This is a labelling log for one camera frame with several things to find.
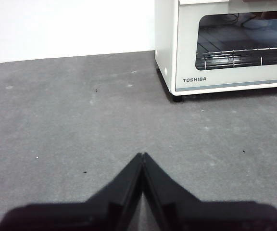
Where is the cream Toshiba toaster oven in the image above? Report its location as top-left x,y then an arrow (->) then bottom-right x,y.
154,0 -> 277,103

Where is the metal wire oven rack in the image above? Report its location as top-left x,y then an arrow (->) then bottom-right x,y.
195,46 -> 277,71

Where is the glass oven door with handle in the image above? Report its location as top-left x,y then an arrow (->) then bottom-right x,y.
175,0 -> 277,92

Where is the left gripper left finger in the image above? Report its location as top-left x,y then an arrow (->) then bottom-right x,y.
0,153 -> 144,231

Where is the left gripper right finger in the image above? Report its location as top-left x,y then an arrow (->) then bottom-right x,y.
142,152 -> 277,231

